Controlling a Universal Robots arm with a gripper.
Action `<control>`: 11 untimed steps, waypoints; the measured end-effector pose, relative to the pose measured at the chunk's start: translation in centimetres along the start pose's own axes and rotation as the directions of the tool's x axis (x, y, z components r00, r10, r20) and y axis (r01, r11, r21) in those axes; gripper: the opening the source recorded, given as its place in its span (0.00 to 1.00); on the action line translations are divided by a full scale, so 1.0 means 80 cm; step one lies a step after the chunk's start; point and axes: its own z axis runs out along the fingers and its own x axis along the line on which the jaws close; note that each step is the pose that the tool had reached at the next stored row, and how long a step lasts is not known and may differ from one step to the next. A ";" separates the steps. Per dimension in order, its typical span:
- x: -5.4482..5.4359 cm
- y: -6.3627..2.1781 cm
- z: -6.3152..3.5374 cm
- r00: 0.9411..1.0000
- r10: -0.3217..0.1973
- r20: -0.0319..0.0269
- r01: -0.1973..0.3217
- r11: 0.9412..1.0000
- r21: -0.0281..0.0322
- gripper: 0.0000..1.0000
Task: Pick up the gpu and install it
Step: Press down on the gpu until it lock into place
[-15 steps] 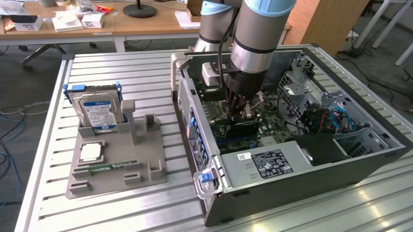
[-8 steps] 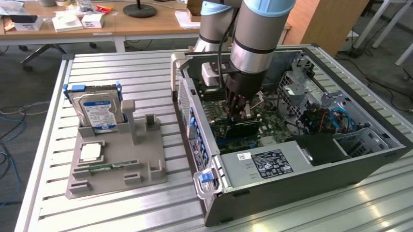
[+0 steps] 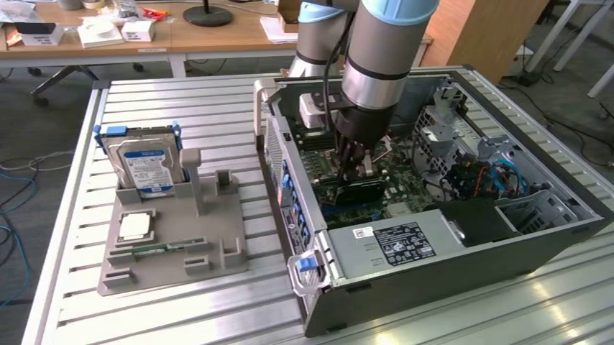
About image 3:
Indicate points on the red packet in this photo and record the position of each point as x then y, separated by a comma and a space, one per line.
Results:
155, 13

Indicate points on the wooden cabinet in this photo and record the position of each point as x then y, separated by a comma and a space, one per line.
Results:
480, 36

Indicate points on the white paper stack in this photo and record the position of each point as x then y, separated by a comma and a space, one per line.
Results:
275, 32

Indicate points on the metal socket cover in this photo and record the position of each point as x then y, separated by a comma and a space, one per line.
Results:
390, 151

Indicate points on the black power adapter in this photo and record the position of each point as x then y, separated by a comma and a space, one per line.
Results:
528, 79

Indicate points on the small white box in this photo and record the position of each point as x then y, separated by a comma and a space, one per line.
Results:
137, 32

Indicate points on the black Nvidia graphics card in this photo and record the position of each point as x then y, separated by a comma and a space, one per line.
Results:
359, 194

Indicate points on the silver chipset heatsink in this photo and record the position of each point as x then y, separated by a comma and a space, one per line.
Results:
397, 210

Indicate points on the black fan block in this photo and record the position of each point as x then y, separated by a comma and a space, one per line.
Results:
462, 179

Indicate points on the perforated silver disk bay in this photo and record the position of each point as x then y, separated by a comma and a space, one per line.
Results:
446, 133

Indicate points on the open black PC case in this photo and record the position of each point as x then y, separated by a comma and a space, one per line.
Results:
432, 287

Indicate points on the green RAM stick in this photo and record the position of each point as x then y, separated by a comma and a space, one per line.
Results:
163, 248

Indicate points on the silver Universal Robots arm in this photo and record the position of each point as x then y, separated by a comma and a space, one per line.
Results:
384, 54

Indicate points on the black chair base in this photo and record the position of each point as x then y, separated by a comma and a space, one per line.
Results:
52, 82

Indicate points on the cardboard box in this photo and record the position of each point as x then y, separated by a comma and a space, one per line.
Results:
287, 10

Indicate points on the grey cup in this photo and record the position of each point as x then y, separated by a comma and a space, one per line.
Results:
71, 4

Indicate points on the blue case latch tab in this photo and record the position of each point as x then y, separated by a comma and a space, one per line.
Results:
307, 265

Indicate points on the black-topped white box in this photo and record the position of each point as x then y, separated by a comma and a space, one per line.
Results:
40, 39

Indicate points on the CPU socket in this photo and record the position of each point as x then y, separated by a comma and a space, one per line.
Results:
331, 161

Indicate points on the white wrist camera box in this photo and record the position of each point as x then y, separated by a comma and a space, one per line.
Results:
311, 115

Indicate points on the blue expansion slot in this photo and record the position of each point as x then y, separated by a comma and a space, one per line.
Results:
327, 208

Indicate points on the slotted silver disk bay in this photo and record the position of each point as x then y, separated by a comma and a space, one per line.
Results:
537, 215

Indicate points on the orange packet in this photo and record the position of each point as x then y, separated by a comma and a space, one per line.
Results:
14, 39

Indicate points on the grey power supply unit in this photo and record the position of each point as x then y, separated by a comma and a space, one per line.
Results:
355, 258

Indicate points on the wooden desk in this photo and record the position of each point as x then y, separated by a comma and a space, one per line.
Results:
48, 51

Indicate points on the silver CPU chip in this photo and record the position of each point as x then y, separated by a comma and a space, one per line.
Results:
135, 227

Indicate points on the tape roll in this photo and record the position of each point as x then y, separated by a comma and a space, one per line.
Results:
91, 4

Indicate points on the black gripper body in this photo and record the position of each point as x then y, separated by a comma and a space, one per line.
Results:
365, 125

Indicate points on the white metal table frame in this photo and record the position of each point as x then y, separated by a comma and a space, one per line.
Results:
549, 36

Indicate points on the white box with red dot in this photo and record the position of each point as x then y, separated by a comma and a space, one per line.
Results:
524, 59

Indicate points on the black lamp base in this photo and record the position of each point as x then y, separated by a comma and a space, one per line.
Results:
206, 18

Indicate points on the white box with round lid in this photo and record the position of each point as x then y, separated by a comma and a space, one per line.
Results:
101, 36

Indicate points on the grey parts rack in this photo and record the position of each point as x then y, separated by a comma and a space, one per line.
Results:
178, 230

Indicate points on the hard disk with blue carrier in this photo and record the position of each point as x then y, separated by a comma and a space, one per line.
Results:
146, 169

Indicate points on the clear plastic bag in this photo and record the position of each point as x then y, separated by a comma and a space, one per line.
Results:
129, 9

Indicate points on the green motherboard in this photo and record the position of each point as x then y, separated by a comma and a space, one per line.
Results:
408, 187

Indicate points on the loose papers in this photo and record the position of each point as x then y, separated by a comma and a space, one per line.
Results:
16, 14

